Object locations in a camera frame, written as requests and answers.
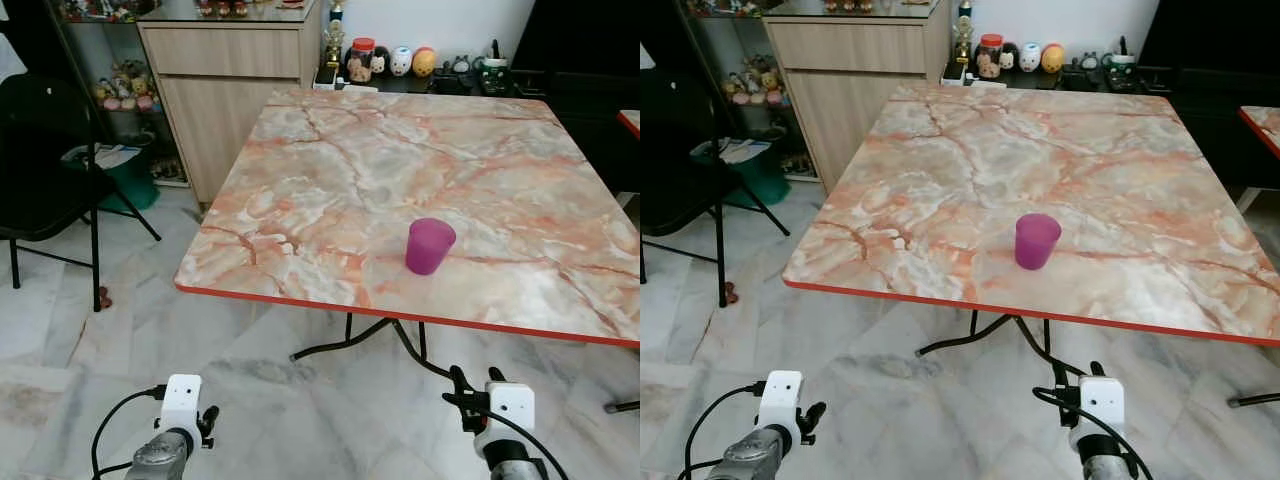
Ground black television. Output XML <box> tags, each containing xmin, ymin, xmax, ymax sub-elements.
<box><xmin>1138</xmin><ymin>0</ymin><xmax>1280</xmax><ymax>71</ymax></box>
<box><xmin>512</xmin><ymin>0</ymin><xmax>641</xmax><ymax>73</ymax></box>

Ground gold trophy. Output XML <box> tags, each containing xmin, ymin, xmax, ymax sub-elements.
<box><xmin>320</xmin><ymin>3</ymin><xmax>348</xmax><ymax>73</ymax></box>
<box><xmin>950</xmin><ymin>0</ymin><xmax>976</xmax><ymax>69</ymax></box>

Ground glass shelf with figurines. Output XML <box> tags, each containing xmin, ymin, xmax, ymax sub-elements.
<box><xmin>50</xmin><ymin>0</ymin><xmax>191</xmax><ymax>189</ymax></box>
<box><xmin>680</xmin><ymin>0</ymin><xmax>801</xmax><ymax>181</ymax></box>

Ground purple plastic cup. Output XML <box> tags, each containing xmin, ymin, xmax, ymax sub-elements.
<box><xmin>1015</xmin><ymin>213</ymin><xmax>1063</xmax><ymax>271</ymax></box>
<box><xmin>405</xmin><ymin>217</ymin><xmax>458</xmax><ymax>276</ymax></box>

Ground light wooden cabinet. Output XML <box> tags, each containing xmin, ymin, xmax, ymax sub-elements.
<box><xmin>762</xmin><ymin>0</ymin><xmax>953</xmax><ymax>196</ymax></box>
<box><xmin>136</xmin><ymin>0</ymin><xmax>324</xmax><ymax>208</ymax></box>

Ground black folding chair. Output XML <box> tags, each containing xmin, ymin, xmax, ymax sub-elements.
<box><xmin>640</xmin><ymin>65</ymin><xmax>791</xmax><ymax>309</ymax></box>
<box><xmin>0</xmin><ymin>72</ymin><xmax>163</xmax><ymax>313</ymax></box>

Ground dark green mug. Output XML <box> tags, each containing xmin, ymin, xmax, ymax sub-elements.
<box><xmin>474</xmin><ymin>40</ymin><xmax>513</xmax><ymax>97</ymax></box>
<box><xmin>1102</xmin><ymin>36</ymin><xmax>1141</xmax><ymax>93</ymax></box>

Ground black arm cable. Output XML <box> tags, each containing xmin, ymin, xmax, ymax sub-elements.
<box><xmin>685</xmin><ymin>381</ymin><xmax>767</xmax><ymax>480</ymax></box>
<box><xmin>442</xmin><ymin>392</ymin><xmax>547</xmax><ymax>480</ymax></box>
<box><xmin>91</xmin><ymin>384</ymin><xmax>168</xmax><ymax>480</ymax></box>
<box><xmin>1032</xmin><ymin>387</ymin><xmax>1143</xmax><ymax>480</ymax></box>

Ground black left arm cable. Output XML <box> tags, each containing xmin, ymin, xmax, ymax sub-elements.
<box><xmin>685</xmin><ymin>381</ymin><xmax>767</xmax><ymax>480</ymax></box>
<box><xmin>91</xmin><ymin>384</ymin><xmax>168</xmax><ymax>480</ymax></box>

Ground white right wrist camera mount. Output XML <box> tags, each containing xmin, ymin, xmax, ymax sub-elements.
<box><xmin>1074</xmin><ymin>377</ymin><xmax>1126</xmax><ymax>447</ymax></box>
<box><xmin>485</xmin><ymin>381</ymin><xmax>536</xmax><ymax>447</ymax></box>

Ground green plastic bin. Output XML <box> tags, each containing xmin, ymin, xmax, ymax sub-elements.
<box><xmin>62</xmin><ymin>140</ymin><xmax>161</xmax><ymax>213</ymax></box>
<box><xmin>690</xmin><ymin>135</ymin><xmax>793</xmax><ymax>209</ymax></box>

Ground red lid glass jar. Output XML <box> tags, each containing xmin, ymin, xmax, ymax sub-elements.
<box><xmin>976</xmin><ymin>33</ymin><xmax>1005</xmax><ymax>80</ymax></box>
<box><xmin>345</xmin><ymin>37</ymin><xmax>377</xmax><ymax>84</ymax></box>

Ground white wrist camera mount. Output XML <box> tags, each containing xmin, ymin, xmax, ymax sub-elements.
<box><xmin>756</xmin><ymin>371</ymin><xmax>805</xmax><ymax>432</ymax></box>
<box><xmin>159</xmin><ymin>375</ymin><xmax>204</xmax><ymax>434</ymax></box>
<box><xmin>485</xmin><ymin>381</ymin><xmax>536</xmax><ymax>447</ymax></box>
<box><xmin>1074</xmin><ymin>377</ymin><xmax>1126</xmax><ymax>447</ymax></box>

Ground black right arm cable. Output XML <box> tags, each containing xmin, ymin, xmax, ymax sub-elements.
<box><xmin>1032</xmin><ymin>387</ymin><xmax>1143</xmax><ymax>480</ymax></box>
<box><xmin>442</xmin><ymin>392</ymin><xmax>547</xmax><ymax>480</ymax></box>

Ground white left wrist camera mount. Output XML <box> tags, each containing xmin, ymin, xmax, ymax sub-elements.
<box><xmin>159</xmin><ymin>375</ymin><xmax>204</xmax><ymax>434</ymax></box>
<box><xmin>756</xmin><ymin>371</ymin><xmax>805</xmax><ymax>432</ymax></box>

